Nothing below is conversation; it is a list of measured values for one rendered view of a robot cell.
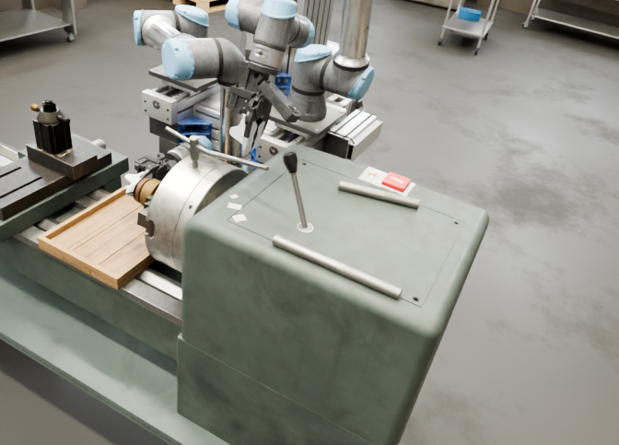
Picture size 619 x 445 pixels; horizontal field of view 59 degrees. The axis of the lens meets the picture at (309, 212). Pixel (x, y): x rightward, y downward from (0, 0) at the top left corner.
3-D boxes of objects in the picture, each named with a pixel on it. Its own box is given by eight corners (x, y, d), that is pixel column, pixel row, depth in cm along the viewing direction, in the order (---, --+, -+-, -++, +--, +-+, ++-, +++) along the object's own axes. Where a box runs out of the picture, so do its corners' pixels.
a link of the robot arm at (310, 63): (301, 75, 191) (307, 37, 183) (335, 87, 187) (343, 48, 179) (285, 85, 182) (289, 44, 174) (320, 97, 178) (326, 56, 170)
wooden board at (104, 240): (198, 228, 177) (198, 217, 175) (117, 290, 149) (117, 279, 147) (126, 194, 186) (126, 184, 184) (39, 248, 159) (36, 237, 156)
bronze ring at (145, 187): (179, 180, 151) (152, 168, 154) (156, 194, 144) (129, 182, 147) (179, 206, 156) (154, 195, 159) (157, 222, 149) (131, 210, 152)
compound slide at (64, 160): (99, 167, 178) (97, 154, 175) (74, 180, 171) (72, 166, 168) (52, 146, 185) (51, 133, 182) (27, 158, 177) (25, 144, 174)
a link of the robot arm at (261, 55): (290, 53, 126) (274, 50, 118) (285, 73, 127) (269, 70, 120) (262, 45, 128) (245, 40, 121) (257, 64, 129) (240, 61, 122)
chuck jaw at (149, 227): (186, 206, 144) (157, 221, 134) (184, 223, 146) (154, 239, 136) (153, 192, 147) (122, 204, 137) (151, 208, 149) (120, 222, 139)
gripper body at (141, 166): (133, 183, 161) (161, 168, 170) (156, 193, 158) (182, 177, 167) (132, 160, 156) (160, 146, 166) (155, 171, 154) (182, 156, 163)
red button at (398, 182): (409, 185, 142) (411, 179, 141) (402, 195, 137) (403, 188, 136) (388, 177, 144) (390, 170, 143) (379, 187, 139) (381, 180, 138)
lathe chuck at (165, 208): (241, 231, 167) (244, 144, 147) (176, 296, 144) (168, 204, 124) (217, 220, 170) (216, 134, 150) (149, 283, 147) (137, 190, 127)
